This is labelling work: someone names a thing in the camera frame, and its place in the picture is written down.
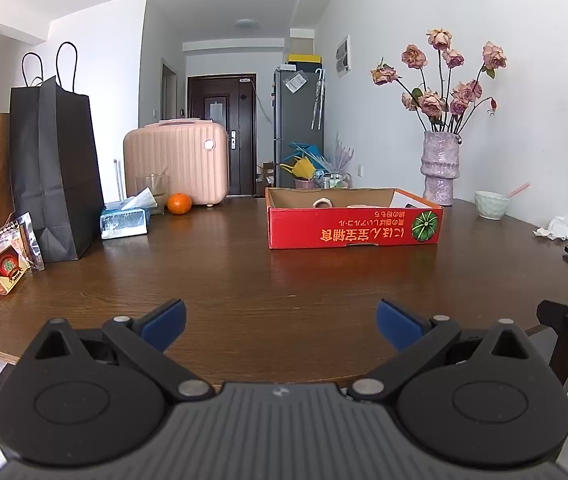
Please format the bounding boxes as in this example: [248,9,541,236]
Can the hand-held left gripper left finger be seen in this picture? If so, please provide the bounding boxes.
[34,298,216,404]

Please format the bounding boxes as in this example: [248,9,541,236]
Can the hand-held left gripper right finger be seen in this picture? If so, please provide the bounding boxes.
[346,298,536,404]

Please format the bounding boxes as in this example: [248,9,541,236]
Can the red cardboard box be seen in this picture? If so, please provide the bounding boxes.
[265,187,444,250]

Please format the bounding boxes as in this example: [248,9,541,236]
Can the crumpled white tissue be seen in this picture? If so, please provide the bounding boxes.
[533,216,568,241]

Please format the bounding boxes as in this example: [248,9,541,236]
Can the blue tissue pack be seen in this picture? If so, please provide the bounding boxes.
[99,187,151,240]

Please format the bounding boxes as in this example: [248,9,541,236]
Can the orange fruit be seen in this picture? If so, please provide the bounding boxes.
[167,193,193,215]

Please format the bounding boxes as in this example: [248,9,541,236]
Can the white paper card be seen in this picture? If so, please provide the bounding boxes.
[389,189,433,210]

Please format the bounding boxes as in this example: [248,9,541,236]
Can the pale green bowl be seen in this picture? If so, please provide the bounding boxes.
[474,190,510,220]

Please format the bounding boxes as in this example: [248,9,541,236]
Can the clear glass jar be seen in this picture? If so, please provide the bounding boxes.
[134,173,171,216]

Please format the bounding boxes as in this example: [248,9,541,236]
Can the clear snack packet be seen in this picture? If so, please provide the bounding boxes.
[16,212,45,272]

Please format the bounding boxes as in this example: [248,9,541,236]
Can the glass jar with bottles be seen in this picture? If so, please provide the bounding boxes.
[313,170,353,190]

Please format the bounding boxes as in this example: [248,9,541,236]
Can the pale purple vase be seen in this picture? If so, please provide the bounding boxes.
[421,130,461,207]

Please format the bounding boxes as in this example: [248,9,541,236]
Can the pink suitcase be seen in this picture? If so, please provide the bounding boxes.
[123,118,230,207]

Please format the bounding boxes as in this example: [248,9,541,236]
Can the red label snack packet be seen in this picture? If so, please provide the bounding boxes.
[0,224,33,294]

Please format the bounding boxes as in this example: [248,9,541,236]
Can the lavender dried bouquet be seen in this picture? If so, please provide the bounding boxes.
[321,134,355,174]

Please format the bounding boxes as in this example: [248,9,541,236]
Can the black paper bag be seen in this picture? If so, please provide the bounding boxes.
[9,42,105,264]

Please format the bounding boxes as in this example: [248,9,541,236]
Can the blue and yellow toy bundle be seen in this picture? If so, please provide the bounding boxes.
[279,142,325,181]

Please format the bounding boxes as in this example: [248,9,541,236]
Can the dark brown door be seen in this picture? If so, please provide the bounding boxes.
[187,73,257,197]

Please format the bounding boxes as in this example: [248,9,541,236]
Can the brown paper bag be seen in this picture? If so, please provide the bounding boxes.
[0,112,15,231]

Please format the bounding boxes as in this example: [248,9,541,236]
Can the dried pink roses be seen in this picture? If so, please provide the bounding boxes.
[369,28,508,135]

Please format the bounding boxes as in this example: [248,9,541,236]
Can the grey refrigerator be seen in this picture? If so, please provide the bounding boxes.
[272,65,325,189]

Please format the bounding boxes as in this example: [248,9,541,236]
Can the clear folded umbrella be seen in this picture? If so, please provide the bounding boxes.
[311,68,326,131]

